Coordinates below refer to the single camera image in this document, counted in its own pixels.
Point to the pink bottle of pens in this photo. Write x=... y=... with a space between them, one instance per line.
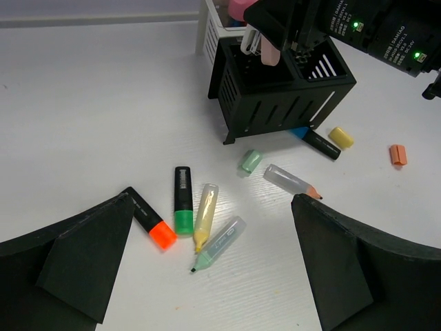
x=233 y=13

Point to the black slotted organizer box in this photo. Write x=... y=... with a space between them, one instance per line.
x=300 y=91

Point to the clear green highlighter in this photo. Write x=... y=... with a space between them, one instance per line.
x=219 y=244

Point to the white eraser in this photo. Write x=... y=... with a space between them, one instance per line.
x=251 y=40

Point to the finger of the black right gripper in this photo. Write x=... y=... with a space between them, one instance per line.
x=272 y=19

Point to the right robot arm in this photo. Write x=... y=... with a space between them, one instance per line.
x=402 y=34

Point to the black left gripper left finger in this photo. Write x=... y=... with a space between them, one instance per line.
x=61 y=277

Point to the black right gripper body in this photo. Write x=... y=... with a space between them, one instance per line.
x=303 y=31

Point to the yellow marker cap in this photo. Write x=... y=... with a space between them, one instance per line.
x=341 y=138

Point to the clear orange-tip marker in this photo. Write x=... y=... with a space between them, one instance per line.
x=288 y=182

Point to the white slotted organizer box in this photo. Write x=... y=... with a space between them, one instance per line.
x=215 y=23

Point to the clear yellow highlighter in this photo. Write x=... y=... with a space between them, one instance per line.
x=205 y=215

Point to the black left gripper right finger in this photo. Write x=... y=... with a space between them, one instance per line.
x=363 y=278

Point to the black marker green cap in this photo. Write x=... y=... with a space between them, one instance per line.
x=183 y=201

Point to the black marker blue cap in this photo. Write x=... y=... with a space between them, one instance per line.
x=317 y=142

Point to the black marker orange cap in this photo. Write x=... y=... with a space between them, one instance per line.
x=158 y=230

